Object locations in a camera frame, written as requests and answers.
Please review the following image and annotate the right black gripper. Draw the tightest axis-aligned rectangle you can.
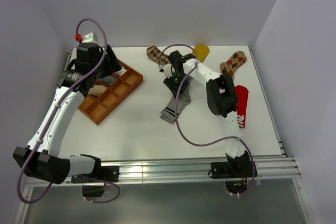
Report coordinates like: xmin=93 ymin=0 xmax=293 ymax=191
xmin=164 ymin=71 xmax=190 ymax=99

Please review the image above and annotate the grey sock with black stripes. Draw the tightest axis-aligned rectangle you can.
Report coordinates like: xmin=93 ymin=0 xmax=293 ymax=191
xmin=160 ymin=90 xmax=192 ymax=124

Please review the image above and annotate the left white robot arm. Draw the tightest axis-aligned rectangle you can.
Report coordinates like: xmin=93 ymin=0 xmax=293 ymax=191
xmin=13 ymin=42 xmax=122 ymax=184

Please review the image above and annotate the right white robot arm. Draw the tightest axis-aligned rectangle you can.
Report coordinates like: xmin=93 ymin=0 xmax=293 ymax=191
xmin=164 ymin=51 xmax=257 ymax=178

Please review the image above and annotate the white rolled sock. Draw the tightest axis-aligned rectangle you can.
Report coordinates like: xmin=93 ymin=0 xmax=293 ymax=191
xmin=115 ymin=67 xmax=127 ymax=76

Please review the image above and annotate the grey rolled sock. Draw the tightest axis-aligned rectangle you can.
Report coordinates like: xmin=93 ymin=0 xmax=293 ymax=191
xmin=99 ymin=76 xmax=117 ymax=86

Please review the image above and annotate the beige pink rolled sock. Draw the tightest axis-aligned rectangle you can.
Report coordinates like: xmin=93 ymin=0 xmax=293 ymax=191
xmin=88 ymin=84 xmax=107 ymax=97

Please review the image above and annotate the brown argyle sock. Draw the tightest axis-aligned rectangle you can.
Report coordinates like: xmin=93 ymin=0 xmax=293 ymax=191
xmin=146 ymin=46 xmax=170 ymax=66

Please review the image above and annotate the yellow sock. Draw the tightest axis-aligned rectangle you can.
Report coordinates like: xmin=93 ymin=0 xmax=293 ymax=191
xmin=192 ymin=44 xmax=210 ymax=62

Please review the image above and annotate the orange compartment tray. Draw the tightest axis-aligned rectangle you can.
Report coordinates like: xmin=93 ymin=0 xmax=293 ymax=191
xmin=78 ymin=63 xmax=143 ymax=125

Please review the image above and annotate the orange argyle sock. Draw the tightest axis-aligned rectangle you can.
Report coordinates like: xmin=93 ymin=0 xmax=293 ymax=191
xmin=220 ymin=51 xmax=247 ymax=79

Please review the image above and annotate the red sock with white print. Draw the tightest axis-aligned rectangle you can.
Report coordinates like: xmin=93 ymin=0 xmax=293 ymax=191
xmin=235 ymin=85 xmax=249 ymax=128

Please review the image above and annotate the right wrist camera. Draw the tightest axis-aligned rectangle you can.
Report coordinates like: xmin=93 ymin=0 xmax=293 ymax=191
xmin=158 ymin=65 xmax=167 ymax=73

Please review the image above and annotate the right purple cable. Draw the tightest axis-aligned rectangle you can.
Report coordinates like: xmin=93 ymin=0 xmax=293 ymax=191
xmin=157 ymin=44 xmax=257 ymax=197

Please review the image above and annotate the purple cable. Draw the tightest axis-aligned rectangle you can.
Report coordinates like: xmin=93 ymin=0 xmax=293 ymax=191
xmin=17 ymin=18 xmax=121 ymax=204
xmin=157 ymin=44 xmax=257 ymax=197

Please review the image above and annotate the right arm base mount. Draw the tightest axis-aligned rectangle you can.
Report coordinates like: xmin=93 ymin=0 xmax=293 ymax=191
xmin=208 ymin=162 xmax=253 ymax=179

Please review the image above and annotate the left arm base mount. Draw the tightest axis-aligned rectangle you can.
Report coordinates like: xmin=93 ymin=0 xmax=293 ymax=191
xmin=71 ymin=165 xmax=120 ymax=184

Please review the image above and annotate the black box under rail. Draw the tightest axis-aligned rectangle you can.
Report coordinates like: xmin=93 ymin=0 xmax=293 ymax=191
xmin=82 ymin=186 xmax=105 ymax=198

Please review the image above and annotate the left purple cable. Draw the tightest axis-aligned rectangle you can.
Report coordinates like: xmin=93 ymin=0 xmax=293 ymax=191
xmin=17 ymin=18 xmax=121 ymax=204

